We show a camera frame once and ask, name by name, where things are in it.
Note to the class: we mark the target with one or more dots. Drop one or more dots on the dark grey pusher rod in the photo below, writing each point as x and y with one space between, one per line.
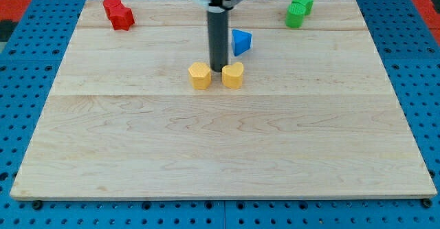
218 39

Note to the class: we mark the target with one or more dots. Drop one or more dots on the red cylinder block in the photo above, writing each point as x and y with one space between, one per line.
111 5

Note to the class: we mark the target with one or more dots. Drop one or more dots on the red star block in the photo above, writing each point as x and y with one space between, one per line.
121 18

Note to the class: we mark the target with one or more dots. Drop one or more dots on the light wooden board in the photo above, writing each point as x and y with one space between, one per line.
316 117

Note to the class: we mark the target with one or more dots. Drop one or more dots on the green star block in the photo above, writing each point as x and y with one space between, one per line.
308 4

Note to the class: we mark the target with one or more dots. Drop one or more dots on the blue triangle block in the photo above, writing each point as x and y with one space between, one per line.
241 41

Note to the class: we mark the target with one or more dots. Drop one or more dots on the yellow heart block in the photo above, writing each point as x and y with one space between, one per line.
232 75

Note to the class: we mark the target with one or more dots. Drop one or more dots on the green cylinder block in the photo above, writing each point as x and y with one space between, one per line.
295 15

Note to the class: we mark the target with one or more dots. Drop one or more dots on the yellow pentagon block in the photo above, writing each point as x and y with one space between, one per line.
199 75

